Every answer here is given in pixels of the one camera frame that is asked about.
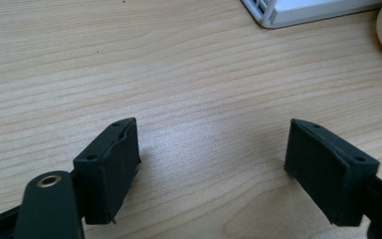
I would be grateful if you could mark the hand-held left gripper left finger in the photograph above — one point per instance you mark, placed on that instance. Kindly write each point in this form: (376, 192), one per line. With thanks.
(107, 172)

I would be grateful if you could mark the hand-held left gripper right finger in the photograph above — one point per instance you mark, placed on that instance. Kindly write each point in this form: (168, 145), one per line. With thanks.
(325, 172)

